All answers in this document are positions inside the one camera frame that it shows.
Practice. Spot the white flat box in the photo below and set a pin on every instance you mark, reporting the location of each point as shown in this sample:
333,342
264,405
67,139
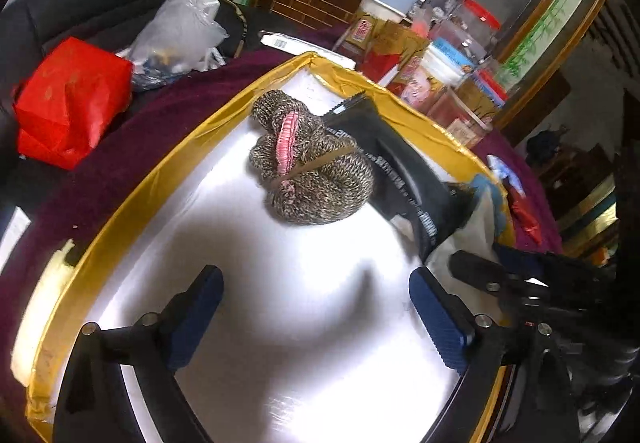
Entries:
290,42

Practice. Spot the white cloth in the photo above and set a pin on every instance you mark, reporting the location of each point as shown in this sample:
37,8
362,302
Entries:
470,233

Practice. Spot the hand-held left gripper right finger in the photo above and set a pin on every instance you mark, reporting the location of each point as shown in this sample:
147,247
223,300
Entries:
435,318

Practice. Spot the speckled knitted gloves bundle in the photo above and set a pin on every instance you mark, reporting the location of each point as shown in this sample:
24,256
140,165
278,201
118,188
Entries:
320,193

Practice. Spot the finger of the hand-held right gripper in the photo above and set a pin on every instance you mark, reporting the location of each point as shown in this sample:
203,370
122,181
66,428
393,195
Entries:
522,260
475,270

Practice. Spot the brown wooden door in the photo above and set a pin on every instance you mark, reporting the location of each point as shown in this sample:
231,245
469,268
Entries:
537,108

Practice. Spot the black bag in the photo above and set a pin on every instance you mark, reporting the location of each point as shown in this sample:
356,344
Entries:
237,23

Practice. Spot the white card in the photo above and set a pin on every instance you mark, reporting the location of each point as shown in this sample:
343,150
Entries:
15,233

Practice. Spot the blue and white packet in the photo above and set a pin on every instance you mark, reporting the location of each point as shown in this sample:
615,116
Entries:
505,173

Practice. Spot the small red packet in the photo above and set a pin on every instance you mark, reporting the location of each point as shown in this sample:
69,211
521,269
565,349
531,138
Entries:
527,220

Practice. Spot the brown carton with red label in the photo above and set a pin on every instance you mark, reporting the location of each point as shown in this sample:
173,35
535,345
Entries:
380,48

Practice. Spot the clear plastic bag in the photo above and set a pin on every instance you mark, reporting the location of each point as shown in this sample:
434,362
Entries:
175,28

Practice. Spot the clear jar with red lid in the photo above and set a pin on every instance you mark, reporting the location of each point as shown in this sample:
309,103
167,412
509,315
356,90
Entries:
480,10

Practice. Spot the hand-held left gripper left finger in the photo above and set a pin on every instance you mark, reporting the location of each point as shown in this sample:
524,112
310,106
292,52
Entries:
200,313

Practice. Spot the brown-filled jar with red lid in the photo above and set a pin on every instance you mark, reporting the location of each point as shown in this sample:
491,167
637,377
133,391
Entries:
465,113

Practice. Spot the black plastic package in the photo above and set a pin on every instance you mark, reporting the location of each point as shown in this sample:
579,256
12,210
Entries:
400,163

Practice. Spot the gold-rimmed silver tray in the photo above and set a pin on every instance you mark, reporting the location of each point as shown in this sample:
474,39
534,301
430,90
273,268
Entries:
300,298

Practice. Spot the gold picture frame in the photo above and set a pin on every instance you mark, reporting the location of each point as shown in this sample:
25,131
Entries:
585,218

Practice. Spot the plastic container with blue label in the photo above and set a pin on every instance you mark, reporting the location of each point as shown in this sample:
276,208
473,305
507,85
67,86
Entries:
450,60

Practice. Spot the red plastic bag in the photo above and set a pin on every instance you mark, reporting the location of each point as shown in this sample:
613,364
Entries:
70,98

